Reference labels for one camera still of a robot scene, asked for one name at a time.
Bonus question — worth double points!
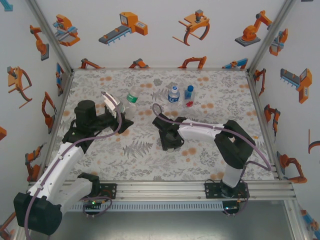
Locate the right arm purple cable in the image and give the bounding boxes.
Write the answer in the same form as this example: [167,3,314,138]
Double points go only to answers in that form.
[151,102,273,217]

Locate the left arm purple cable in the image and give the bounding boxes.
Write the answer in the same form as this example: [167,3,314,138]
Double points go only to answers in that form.
[23,91,123,240]

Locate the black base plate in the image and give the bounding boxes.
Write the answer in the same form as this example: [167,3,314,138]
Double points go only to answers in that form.
[204,183,251,200]
[98,183,118,200]

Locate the left controller board green light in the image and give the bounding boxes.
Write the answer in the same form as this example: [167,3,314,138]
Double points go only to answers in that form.
[82,199,103,208]

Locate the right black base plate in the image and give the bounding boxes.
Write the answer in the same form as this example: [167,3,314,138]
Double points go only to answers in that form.
[204,183,251,200]

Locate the aluminium table side rail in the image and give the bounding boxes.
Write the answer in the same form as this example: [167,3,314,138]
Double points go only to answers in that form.
[37,69,75,176]
[246,69,285,181]

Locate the clear bottle green label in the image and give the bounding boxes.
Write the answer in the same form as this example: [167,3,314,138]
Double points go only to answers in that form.
[117,86,140,121]

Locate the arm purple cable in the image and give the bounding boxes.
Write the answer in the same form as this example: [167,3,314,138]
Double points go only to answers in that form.
[23,91,123,240]
[151,102,273,217]

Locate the slotted grey cable tray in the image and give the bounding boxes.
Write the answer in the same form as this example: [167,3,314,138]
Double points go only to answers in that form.
[62,201,225,212]

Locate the clear bottle blue label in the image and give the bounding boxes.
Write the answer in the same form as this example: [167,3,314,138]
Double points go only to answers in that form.
[167,85,181,107]

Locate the long aluminium base rail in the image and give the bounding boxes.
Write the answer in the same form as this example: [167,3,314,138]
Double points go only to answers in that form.
[59,181,297,203]

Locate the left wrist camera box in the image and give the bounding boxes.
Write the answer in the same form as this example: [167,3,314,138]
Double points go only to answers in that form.
[100,91,121,119]

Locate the aluminium table end rail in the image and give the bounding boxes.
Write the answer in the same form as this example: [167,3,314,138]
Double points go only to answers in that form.
[71,66,250,72]

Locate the lower aluminium frame profile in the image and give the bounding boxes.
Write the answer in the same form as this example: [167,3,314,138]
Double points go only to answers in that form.
[283,199,310,240]

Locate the small bottle blue liquid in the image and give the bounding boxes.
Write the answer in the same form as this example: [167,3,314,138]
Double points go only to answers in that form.
[184,84,196,108]

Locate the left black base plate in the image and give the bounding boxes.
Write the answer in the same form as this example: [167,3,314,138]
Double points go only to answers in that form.
[98,183,118,200]

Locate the floral patterned table cover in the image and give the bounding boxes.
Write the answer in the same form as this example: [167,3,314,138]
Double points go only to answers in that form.
[41,69,282,182]

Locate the aluminium frame corner post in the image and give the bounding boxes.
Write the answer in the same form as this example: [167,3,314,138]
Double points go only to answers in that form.
[24,0,75,73]
[246,0,298,75]

